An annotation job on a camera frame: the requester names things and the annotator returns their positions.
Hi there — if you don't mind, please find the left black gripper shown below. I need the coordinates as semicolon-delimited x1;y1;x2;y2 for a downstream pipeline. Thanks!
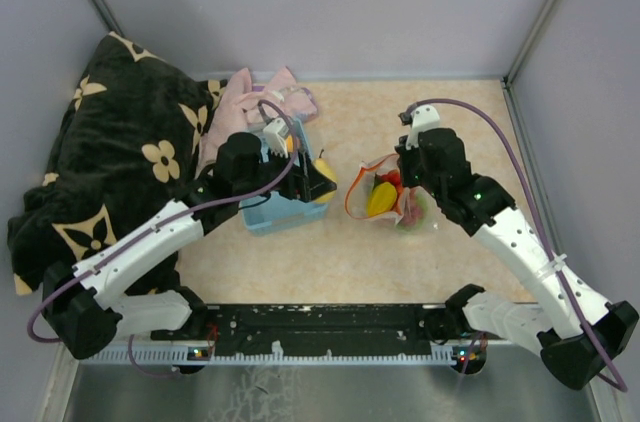
236;141;336;202

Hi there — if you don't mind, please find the orange peach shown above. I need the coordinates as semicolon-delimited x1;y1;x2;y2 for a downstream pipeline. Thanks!
285;135;294;152

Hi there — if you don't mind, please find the red strawberry bunch with leaves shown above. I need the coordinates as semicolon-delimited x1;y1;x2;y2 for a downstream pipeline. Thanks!
374;169;404;194

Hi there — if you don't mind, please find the purple grape bunch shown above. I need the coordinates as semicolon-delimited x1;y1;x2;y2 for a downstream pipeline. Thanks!
398;194;428;224

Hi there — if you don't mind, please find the clear zip top bag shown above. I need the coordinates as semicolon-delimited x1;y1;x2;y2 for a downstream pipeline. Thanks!
344;154;439;234

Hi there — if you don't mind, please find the yellow starfruit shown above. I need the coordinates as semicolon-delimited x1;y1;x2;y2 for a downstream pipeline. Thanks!
366;183;398;217

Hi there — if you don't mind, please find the yellow pear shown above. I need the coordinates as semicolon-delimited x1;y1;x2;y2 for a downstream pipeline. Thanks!
313;150;337;204

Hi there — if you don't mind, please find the green grape bunch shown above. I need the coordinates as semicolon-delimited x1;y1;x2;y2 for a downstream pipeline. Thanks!
396;221;433;235

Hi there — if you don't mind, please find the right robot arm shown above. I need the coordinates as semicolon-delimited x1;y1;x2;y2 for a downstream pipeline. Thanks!
395;128;639;390

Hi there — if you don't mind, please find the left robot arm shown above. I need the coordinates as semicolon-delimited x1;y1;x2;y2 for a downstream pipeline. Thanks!
39;132;337;360

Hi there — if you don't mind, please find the light blue plastic basket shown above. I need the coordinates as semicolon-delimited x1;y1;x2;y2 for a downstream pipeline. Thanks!
238;114;330;237

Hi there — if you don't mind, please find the pink cloth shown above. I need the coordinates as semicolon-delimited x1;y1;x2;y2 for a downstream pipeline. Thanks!
196;66;318;175

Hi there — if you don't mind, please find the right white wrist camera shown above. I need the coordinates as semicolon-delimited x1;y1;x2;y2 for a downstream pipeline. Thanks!
399;104;440;150

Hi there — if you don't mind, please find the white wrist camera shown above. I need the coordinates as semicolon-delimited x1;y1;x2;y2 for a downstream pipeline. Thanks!
262;117;292;158
399;104;440;150

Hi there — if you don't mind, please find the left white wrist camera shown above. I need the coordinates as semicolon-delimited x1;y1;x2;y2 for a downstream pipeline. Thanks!
262;117;292;158

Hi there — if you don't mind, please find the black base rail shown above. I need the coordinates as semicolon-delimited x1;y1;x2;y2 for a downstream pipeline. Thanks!
151;304;471;357

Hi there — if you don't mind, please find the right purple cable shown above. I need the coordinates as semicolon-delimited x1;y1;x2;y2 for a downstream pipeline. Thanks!
409;98;629;392

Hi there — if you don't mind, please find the purple cable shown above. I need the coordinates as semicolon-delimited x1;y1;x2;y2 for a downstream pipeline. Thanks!
27;99;301;381
409;98;629;392

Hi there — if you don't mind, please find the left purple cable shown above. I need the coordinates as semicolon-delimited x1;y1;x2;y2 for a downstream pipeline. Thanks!
27;99;301;381

